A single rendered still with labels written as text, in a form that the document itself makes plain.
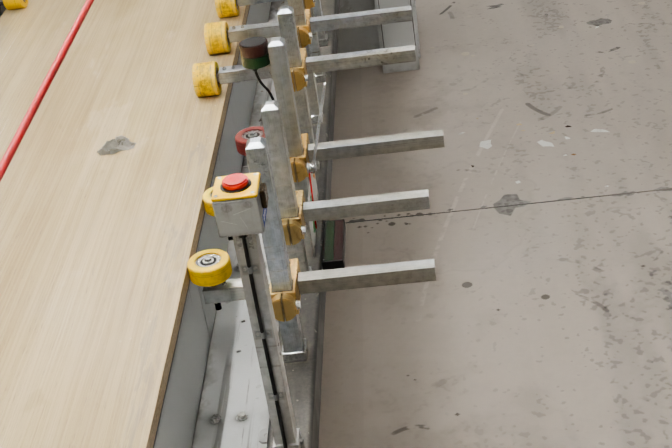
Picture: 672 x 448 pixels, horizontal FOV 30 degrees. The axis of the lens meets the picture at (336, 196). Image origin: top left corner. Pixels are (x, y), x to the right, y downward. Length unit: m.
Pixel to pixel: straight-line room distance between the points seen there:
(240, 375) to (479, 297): 1.34
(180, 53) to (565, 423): 1.36
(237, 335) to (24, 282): 0.47
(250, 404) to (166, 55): 1.16
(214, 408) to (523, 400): 1.12
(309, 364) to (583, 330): 1.35
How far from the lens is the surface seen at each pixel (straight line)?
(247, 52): 2.60
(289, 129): 2.69
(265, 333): 2.03
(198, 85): 2.96
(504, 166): 4.37
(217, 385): 2.50
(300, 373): 2.35
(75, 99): 3.14
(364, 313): 3.70
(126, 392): 2.07
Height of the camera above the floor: 2.12
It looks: 29 degrees down
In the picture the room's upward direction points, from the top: 9 degrees counter-clockwise
